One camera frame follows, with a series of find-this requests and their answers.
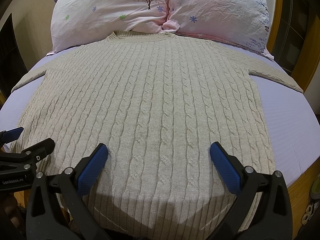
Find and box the beige cable knit sweater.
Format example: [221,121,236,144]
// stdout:
[10,31,300,239]

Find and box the lavender bed sheet mattress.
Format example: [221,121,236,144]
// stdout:
[1,43,319,186]

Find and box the green shoe on floor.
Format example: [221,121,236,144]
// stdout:
[310,177,320,202]

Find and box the wooden headboard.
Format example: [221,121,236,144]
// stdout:
[267,0,319,91]

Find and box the pink floral left pillow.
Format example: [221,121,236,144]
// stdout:
[50,0,168,53]

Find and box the pink floral pillow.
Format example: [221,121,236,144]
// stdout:
[162,0,272,59]
[50,0,168,53]

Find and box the pink floral right pillow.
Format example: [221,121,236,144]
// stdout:
[162,0,272,59]

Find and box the wooden bed frame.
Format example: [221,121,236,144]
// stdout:
[288,158,320,239]

